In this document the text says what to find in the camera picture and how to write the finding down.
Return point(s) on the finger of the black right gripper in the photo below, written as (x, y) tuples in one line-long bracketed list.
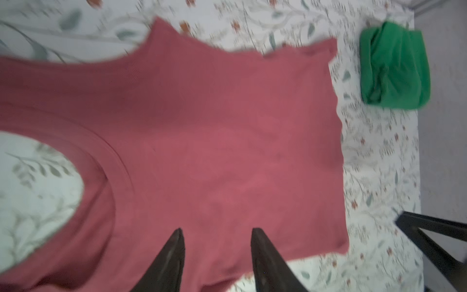
[(413, 226)]

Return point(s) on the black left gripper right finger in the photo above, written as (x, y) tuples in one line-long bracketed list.
[(271, 272)]

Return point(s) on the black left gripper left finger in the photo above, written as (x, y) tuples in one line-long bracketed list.
[(165, 272)]

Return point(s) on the pink tank top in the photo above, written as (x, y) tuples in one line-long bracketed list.
[(180, 134)]

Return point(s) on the green tank top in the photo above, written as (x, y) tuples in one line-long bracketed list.
[(394, 67)]

